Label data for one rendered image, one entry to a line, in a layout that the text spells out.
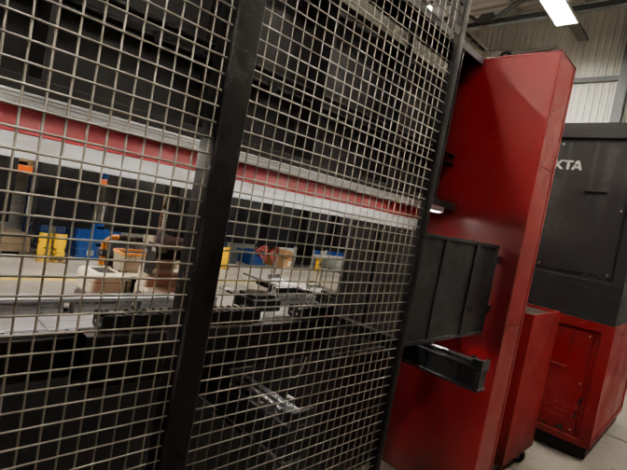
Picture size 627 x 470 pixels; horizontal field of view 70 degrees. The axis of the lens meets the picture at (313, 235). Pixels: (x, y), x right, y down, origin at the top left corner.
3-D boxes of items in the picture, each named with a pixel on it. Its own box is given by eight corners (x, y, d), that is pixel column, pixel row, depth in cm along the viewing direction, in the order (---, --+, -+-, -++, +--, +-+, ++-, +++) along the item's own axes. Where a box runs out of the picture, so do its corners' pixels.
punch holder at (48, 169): (82, 225, 134) (90, 171, 133) (92, 229, 128) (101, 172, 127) (24, 219, 123) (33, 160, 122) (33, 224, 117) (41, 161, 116)
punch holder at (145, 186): (146, 231, 148) (154, 182, 147) (158, 235, 142) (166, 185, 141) (99, 227, 137) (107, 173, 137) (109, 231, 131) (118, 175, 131)
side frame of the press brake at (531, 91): (363, 423, 298) (429, 80, 286) (486, 497, 238) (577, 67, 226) (339, 433, 280) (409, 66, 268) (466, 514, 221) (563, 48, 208)
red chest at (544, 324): (455, 426, 320) (483, 291, 315) (528, 463, 285) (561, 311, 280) (419, 444, 284) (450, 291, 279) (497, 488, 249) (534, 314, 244)
